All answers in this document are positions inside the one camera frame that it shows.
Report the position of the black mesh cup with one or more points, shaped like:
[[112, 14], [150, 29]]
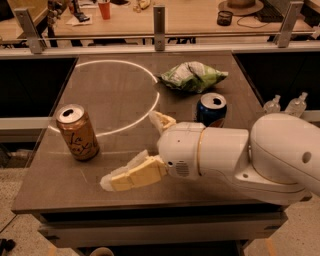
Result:
[[224, 18]]

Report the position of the black keyboard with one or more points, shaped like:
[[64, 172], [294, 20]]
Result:
[[273, 11]]

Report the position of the orange LaCroix can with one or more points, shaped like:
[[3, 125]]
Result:
[[77, 131]]

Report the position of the metal railing post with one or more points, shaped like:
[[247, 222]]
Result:
[[282, 39], [36, 44], [159, 27]]

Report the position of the middle metal railing post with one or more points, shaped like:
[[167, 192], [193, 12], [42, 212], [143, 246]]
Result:
[[159, 27]]

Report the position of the wooden background desk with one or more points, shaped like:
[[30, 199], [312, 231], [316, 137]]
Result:
[[182, 18]]

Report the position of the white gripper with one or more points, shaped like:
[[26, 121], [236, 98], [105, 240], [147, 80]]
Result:
[[180, 150]]

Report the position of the red plastic cup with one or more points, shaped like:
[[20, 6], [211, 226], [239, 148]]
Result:
[[104, 7]]

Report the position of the right metal railing post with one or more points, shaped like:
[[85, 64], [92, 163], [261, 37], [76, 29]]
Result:
[[282, 39]]

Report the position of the blue Pepsi can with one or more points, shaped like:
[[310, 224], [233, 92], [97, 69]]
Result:
[[211, 110]]

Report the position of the left metal railing post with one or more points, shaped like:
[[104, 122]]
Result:
[[36, 44]]

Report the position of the table drawer front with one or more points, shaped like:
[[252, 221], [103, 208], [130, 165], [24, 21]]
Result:
[[163, 230]]

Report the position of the tan hat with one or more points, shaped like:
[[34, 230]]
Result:
[[241, 7]]

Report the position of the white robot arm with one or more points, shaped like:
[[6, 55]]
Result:
[[276, 161]]

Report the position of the clear plastic bottle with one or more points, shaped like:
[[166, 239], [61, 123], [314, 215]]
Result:
[[273, 105], [297, 106]]

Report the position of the green chip bag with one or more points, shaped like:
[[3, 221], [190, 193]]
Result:
[[194, 77]]

